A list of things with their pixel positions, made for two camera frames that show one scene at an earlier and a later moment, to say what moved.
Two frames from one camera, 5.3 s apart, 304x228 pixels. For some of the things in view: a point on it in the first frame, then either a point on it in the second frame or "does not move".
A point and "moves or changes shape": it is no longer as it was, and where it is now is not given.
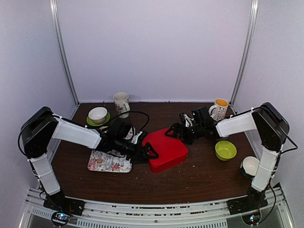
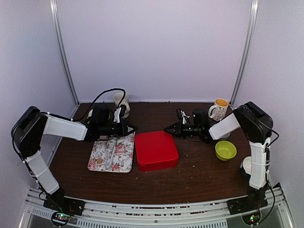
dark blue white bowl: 249,166 does not move
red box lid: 168,148 moves or changes shape
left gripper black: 137,155 → 123,129
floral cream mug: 121,100 does not move
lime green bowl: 225,150 does not move
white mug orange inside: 221,107 does not move
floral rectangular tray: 110,161 does not move
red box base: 160,169 moves or changes shape
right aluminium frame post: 245,54 does not move
